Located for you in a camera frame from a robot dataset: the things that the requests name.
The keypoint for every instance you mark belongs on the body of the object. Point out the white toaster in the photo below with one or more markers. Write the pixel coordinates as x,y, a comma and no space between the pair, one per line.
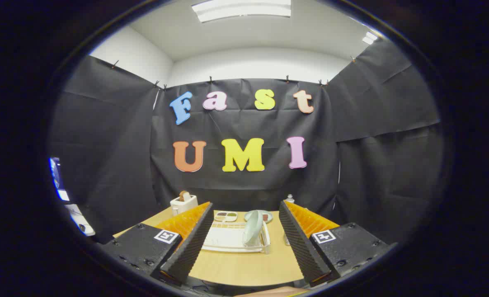
184,205

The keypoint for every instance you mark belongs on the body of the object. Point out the green label bottle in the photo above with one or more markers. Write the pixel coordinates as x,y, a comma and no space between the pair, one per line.
290,199

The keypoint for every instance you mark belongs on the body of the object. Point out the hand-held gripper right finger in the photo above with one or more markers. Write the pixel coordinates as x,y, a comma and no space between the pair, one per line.
300,243

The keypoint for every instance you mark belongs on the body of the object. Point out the light green plate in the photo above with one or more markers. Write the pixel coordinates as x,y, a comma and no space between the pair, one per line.
252,229

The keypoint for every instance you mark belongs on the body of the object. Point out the white dish rack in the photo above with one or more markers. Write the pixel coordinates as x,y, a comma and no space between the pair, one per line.
224,240

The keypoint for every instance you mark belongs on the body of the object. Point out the brown bread slice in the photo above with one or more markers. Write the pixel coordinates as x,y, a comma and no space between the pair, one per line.
184,196

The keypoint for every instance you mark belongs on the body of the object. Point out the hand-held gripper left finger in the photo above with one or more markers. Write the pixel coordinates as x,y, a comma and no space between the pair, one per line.
191,247

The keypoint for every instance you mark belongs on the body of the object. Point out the small plate with food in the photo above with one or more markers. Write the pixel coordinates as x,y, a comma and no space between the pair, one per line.
267,216

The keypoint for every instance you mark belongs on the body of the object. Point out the small ceiling light panel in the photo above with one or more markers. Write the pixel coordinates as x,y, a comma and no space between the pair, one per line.
370,37

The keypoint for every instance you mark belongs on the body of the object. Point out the white divided food tray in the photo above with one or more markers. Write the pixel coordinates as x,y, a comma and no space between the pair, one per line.
225,216

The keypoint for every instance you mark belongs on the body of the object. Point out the long ceiling light panel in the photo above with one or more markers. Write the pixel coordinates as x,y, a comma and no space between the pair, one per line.
240,9

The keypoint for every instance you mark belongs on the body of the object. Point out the black backdrop cloth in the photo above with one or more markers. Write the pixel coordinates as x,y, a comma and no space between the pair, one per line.
244,123

